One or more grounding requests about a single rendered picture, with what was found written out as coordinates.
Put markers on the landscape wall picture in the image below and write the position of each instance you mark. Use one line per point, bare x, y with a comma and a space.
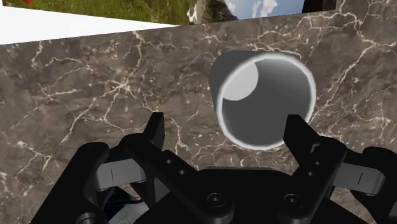
149, 11

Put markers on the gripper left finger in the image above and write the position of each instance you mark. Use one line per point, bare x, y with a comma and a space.
145, 155

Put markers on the grey cup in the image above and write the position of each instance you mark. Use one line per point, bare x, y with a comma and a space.
263, 99

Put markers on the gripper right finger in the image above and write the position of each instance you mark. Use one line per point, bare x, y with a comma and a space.
313, 155

